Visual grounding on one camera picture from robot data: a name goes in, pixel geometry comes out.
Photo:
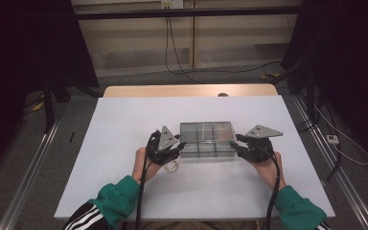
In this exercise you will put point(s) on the small black floor object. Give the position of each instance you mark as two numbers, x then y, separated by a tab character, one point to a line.
72	137

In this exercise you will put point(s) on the black curtain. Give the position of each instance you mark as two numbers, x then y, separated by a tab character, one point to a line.
348	57
19	64

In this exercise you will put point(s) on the black metal stand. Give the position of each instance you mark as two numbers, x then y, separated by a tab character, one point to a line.
48	108

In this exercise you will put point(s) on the wooden table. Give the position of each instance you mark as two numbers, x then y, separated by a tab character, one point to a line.
172	91

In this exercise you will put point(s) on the white power strip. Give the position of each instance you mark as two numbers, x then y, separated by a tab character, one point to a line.
332	139

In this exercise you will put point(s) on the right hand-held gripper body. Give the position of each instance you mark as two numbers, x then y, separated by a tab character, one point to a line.
258	150

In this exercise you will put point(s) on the black horizontal bar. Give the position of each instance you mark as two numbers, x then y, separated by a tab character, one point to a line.
188	13

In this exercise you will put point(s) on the aluminium floor rail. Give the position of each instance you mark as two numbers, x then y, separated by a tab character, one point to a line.
28	179
341	179

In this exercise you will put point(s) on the white wall socket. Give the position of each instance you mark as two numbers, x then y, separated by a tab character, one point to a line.
172	4

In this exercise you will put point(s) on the person's left hand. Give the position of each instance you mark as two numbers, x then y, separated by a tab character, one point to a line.
140	166

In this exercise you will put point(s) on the person's right hand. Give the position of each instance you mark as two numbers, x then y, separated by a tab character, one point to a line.
268	172

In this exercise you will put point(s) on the clear plastic compartment box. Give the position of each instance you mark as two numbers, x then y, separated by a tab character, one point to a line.
206	140

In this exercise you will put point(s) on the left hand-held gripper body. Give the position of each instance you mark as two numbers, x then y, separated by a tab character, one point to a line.
161	150

